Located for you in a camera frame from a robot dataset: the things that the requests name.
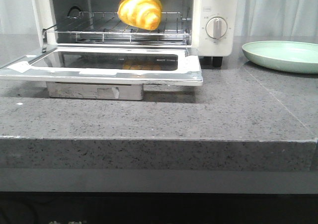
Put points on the glass oven door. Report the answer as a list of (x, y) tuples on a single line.
[(105, 72)]

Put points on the yellow striped croissant bread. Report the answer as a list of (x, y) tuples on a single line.
[(143, 14)]

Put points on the white Toshiba toaster oven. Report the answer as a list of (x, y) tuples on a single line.
[(212, 51)]

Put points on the lower timer knob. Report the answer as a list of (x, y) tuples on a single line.
[(216, 27)]

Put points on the light green plate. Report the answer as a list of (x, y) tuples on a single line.
[(285, 56)]

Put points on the metal wire oven rack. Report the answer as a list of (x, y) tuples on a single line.
[(105, 28)]

